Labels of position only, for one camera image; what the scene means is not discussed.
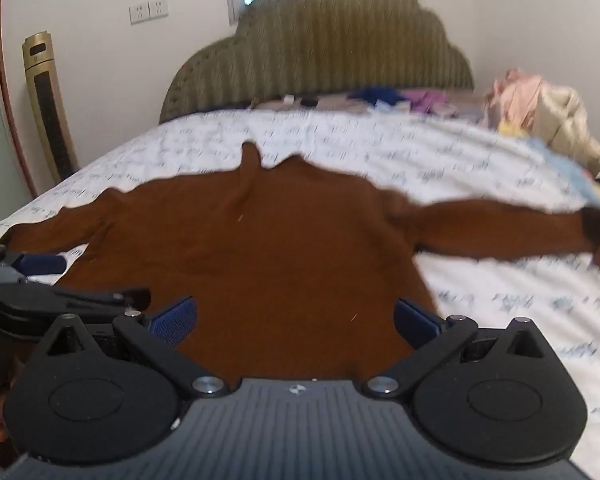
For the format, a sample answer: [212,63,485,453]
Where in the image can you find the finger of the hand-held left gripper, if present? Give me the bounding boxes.
[0,245,67,277]
[0,282,152,333]

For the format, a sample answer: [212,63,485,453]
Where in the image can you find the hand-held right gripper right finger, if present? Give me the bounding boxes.
[362,299,557,401]

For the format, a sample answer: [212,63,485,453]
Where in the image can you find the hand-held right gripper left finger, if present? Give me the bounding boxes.
[41,296,231,401]

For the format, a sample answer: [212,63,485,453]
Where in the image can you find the brown sweater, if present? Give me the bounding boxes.
[0,141,600,386]

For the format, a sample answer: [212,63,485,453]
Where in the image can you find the pink clothes pile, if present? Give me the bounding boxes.
[484,66,547,127]

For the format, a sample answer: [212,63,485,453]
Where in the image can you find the wooden chair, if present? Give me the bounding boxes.
[22,31,79,183]

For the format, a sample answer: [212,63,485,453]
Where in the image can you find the white printed blanket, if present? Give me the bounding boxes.
[0,107,600,471]

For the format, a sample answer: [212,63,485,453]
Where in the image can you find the light blue cloth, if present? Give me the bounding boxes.
[526,139,600,221]

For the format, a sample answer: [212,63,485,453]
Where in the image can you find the yellow cloth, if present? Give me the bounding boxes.
[499,120,532,139]

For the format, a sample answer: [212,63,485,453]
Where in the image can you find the purple cloth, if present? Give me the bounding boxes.
[405,89,447,114]

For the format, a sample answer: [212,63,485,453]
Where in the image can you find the small items at headboard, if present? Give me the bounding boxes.
[252,92,483,122]

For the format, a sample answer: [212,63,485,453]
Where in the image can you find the cream cloth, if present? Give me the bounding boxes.
[529,84,600,177]

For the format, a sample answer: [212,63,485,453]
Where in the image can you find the green padded headboard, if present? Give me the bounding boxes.
[159,0,476,125]

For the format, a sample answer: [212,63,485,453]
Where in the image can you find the wooden door frame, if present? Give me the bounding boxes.
[0,0,38,197]

